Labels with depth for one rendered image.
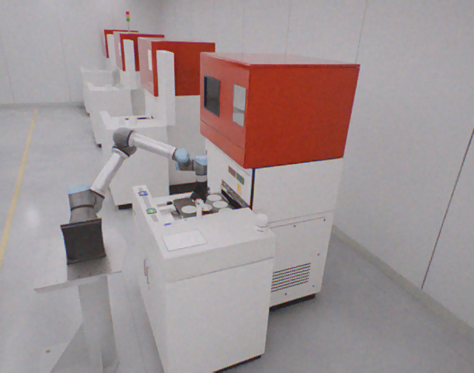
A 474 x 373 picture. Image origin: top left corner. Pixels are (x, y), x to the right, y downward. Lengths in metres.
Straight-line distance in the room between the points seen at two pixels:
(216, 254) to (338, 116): 1.16
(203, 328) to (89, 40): 8.53
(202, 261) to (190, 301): 0.24
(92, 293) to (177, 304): 0.52
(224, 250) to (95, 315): 0.88
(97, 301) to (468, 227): 2.47
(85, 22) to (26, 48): 1.44
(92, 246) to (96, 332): 0.59
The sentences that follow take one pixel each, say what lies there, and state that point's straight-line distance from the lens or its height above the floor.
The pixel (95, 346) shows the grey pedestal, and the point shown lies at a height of 0.20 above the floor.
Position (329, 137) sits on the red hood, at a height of 1.37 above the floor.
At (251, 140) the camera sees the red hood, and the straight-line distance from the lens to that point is 2.04.
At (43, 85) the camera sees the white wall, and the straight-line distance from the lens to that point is 9.97.
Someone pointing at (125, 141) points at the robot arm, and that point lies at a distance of 2.13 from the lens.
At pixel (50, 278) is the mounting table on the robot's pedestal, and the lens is 2.01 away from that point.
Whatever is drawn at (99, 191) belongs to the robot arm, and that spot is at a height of 1.09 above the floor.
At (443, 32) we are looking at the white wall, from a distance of 3.05.
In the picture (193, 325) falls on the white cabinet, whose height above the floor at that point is 0.50.
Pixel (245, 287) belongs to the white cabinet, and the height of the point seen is 0.66.
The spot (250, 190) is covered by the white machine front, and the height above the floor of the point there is 1.08.
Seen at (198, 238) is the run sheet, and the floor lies 0.97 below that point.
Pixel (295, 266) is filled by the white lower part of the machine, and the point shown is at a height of 0.40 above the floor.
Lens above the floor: 1.98
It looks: 24 degrees down
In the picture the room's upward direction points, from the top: 3 degrees clockwise
